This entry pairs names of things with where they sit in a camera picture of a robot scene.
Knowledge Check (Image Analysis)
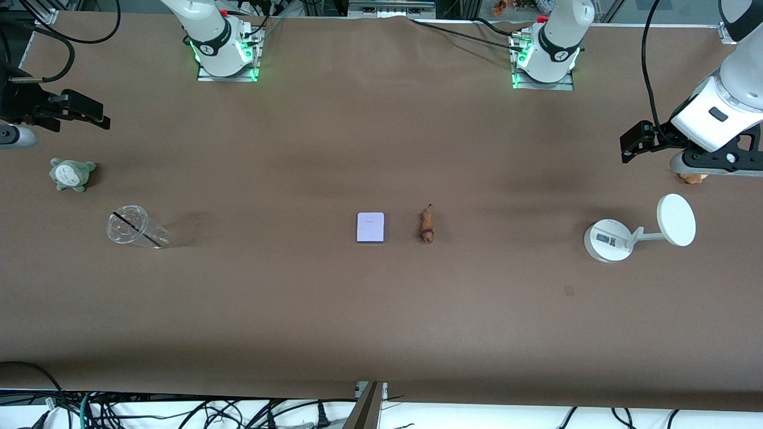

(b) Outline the brown lion statue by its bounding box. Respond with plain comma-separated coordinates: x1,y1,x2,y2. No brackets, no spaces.
419,204,436,244

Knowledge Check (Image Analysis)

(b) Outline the small white card box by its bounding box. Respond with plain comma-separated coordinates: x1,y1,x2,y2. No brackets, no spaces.
356,212,386,244

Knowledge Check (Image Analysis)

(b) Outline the grey green plush toy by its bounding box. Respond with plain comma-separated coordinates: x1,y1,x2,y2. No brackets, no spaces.
49,158,97,193

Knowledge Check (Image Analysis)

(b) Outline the white round stand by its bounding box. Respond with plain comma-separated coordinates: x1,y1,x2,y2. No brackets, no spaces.
583,194,697,263

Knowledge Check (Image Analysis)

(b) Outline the clear plastic cup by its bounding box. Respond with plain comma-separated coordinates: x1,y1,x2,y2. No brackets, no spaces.
106,205,172,250

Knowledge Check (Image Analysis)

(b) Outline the black straw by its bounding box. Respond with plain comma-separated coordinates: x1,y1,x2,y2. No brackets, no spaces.
112,212,168,248

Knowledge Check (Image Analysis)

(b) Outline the brown table cover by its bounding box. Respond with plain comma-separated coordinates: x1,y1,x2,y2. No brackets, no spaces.
0,12,763,412

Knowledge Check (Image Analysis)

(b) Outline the grey metal box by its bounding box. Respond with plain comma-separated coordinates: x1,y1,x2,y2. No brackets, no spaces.
348,0,437,18

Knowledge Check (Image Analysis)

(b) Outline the brown support beam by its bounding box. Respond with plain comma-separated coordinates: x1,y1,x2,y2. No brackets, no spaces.
343,381,388,429

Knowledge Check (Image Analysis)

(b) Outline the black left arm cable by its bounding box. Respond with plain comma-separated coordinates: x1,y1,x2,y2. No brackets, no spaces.
641,0,663,129

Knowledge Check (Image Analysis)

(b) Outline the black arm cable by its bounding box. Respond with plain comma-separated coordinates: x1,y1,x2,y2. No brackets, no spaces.
641,0,663,129
0,0,122,83

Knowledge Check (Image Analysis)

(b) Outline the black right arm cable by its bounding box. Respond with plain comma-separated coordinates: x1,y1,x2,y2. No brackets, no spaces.
0,0,122,83

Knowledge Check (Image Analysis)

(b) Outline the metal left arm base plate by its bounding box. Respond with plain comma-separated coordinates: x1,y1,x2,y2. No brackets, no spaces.
511,36,575,91

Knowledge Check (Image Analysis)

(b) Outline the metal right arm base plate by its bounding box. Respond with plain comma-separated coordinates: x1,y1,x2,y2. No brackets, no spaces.
197,27,261,83

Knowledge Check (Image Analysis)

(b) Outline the short black table cable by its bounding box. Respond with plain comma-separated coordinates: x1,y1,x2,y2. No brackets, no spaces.
472,17,516,38

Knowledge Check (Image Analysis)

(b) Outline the long black table cable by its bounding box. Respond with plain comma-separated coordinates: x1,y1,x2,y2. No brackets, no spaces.
408,17,528,54

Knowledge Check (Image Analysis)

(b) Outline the black looped floor cable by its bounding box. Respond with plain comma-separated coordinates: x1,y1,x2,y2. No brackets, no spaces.
0,360,66,429

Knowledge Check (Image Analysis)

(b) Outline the black plug cable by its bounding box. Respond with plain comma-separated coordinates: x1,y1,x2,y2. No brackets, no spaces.
262,398,331,429

